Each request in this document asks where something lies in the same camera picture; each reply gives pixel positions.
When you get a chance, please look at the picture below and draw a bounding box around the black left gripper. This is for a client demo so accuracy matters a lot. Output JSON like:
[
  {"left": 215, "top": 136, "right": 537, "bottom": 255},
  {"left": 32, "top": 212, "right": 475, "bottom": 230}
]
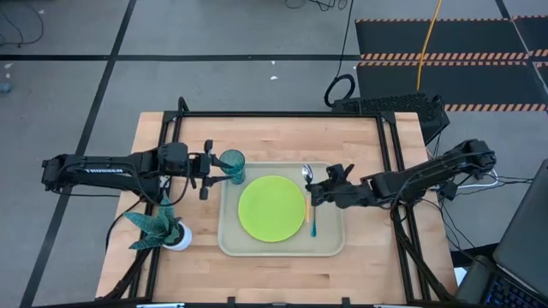
[{"left": 157, "top": 139, "right": 235, "bottom": 201}]

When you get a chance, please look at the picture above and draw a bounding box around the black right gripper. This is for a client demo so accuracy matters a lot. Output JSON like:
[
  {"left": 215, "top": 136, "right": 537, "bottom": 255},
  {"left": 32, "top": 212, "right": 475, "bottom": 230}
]
[{"left": 304, "top": 177, "right": 372, "bottom": 210}]

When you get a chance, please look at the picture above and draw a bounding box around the teal faceted plastic cup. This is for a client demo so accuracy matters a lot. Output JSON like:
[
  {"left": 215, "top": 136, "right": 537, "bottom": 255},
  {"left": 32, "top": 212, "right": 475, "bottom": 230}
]
[{"left": 218, "top": 149, "right": 247, "bottom": 186}]

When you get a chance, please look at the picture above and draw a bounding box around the steel spoon orange handle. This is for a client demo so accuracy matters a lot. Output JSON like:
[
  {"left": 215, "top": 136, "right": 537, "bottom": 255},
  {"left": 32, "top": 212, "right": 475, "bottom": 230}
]
[{"left": 301, "top": 163, "right": 315, "bottom": 224}]

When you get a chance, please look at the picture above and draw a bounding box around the beige plastic tray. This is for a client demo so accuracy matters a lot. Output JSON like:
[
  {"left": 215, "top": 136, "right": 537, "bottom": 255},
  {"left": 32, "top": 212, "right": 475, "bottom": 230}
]
[{"left": 217, "top": 161, "right": 346, "bottom": 258}]

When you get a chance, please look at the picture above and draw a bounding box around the lime green round plate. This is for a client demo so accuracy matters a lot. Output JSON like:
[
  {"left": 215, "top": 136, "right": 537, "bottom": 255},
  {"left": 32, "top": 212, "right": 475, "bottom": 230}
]
[{"left": 237, "top": 175, "right": 307, "bottom": 244}]

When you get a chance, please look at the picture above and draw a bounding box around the white plant pot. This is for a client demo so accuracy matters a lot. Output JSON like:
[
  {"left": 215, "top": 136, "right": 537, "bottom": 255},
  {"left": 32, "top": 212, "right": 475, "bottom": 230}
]
[{"left": 162, "top": 221, "right": 194, "bottom": 252}]

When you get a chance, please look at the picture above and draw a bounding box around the green striped artificial plant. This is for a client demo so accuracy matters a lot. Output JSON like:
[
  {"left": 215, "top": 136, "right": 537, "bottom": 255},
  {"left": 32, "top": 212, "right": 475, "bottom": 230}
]
[{"left": 122, "top": 194, "right": 183, "bottom": 252}]

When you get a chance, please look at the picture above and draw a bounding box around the black power adapter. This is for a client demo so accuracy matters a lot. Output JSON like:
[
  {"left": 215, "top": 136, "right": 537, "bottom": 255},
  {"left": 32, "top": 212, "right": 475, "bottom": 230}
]
[{"left": 438, "top": 179, "right": 460, "bottom": 202}]

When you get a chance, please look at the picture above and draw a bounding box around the black hazard-striped floor mat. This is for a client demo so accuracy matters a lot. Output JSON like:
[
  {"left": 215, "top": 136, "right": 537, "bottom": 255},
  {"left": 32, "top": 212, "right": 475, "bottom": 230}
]
[
  {"left": 511, "top": 15, "right": 548, "bottom": 59},
  {"left": 354, "top": 17, "right": 532, "bottom": 61},
  {"left": 355, "top": 61, "right": 548, "bottom": 113}
]

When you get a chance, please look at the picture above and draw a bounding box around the dark grey rounded object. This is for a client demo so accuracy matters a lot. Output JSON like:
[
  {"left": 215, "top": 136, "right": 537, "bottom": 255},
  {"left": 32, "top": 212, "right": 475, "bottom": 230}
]
[{"left": 455, "top": 254, "right": 500, "bottom": 305}]

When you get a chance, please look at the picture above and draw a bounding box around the dark grey laptop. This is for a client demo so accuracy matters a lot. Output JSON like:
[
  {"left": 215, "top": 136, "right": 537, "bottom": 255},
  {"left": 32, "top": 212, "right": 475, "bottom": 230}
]
[{"left": 483, "top": 157, "right": 548, "bottom": 308}]

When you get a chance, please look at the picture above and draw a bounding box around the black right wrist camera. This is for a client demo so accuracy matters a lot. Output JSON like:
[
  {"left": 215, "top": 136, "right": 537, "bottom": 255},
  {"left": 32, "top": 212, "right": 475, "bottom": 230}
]
[{"left": 326, "top": 163, "right": 356, "bottom": 181}]

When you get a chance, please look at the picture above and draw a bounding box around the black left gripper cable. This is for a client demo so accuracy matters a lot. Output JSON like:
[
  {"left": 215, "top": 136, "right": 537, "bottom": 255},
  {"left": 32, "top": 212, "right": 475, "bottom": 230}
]
[{"left": 140, "top": 153, "right": 194, "bottom": 209}]

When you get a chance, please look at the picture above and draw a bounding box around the black aluminium table frame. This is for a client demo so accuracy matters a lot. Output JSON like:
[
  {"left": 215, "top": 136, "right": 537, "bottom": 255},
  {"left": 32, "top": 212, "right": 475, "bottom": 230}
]
[{"left": 100, "top": 97, "right": 459, "bottom": 307}]

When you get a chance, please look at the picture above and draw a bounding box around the black hanging cable with coil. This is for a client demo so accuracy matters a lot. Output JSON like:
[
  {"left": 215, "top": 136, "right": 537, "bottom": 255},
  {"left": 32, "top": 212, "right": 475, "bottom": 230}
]
[{"left": 324, "top": 0, "right": 357, "bottom": 109}]

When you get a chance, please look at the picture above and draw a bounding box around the black left arm base cable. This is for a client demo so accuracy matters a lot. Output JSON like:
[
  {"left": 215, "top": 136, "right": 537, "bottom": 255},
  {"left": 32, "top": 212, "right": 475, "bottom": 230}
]
[{"left": 104, "top": 197, "right": 145, "bottom": 253}]

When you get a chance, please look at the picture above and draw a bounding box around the white cable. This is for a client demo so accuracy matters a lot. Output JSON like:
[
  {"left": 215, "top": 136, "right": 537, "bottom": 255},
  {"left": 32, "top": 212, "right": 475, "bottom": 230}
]
[{"left": 457, "top": 166, "right": 501, "bottom": 190}]

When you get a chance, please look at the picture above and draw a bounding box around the thick yellow hanging cable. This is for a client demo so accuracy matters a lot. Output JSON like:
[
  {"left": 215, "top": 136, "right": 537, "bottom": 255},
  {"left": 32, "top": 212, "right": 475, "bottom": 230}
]
[{"left": 416, "top": 0, "right": 443, "bottom": 92}]

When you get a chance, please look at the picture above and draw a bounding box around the black floor cable tangle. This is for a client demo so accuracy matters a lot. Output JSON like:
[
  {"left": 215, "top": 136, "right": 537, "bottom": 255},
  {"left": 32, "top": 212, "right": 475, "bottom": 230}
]
[{"left": 306, "top": 0, "right": 348, "bottom": 13}]

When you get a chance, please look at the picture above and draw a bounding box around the thin black floor cable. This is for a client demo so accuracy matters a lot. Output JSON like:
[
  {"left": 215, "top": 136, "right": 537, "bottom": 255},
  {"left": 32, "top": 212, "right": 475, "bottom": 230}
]
[{"left": 0, "top": 0, "right": 45, "bottom": 48}]

